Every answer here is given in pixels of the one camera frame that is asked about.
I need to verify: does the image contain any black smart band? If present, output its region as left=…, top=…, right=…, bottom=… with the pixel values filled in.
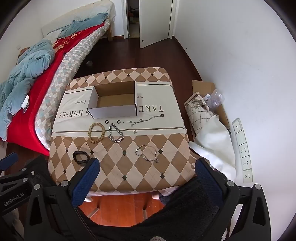
left=72, top=151, right=90, bottom=166

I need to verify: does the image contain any wooden bead bracelet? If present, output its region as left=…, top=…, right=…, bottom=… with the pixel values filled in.
left=88, top=122, right=106, bottom=144

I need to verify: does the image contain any thick silver chain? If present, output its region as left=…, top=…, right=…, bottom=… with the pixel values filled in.
left=108, top=122, right=125, bottom=144

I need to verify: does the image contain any thin silver charm necklace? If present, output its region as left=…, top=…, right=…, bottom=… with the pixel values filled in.
left=122, top=113, right=165, bottom=127

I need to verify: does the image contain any white cardboard box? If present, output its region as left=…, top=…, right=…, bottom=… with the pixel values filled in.
left=87, top=81, right=137, bottom=119

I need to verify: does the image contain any white power strip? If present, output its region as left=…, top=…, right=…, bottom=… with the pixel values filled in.
left=232, top=118, right=253, bottom=183

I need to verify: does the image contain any red blanket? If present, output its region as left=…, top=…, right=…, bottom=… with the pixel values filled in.
left=6, top=21, right=109, bottom=156

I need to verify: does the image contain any white cloth bag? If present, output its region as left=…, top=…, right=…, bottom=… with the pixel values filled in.
left=189, top=115, right=236, bottom=181

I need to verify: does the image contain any white small box on bed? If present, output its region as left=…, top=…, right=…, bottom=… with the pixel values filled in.
left=21, top=95, right=29, bottom=109

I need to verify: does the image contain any bed with patterned mattress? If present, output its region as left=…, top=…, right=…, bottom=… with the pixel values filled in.
left=0, top=0, right=117, bottom=156

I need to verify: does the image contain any patterned fabric bag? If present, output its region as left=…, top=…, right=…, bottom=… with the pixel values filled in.
left=184, top=92, right=215, bottom=135

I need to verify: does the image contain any clear plastic bag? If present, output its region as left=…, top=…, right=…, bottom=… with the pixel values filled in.
left=206, top=89, right=225, bottom=110

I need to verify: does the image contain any diamond pattern table cloth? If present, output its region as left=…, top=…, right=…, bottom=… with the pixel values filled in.
left=48, top=67, right=195, bottom=195

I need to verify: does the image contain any light blue duvet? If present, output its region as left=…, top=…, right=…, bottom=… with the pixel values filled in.
left=1, top=39, right=55, bottom=141

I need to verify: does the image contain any flat brown cardboard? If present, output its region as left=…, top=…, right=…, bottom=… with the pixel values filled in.
left=192, top=80, right=230, bottom=130

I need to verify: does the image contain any white pillow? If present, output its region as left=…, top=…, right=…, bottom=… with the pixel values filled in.
left=43, top=29, right=62, bottom=44

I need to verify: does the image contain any blue pillow blanket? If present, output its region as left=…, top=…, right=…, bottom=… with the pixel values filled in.
left=58, top=13, right=108, bottom=39

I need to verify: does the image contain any white door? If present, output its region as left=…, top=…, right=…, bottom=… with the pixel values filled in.
left=139, top=0, right=173, bottom=49

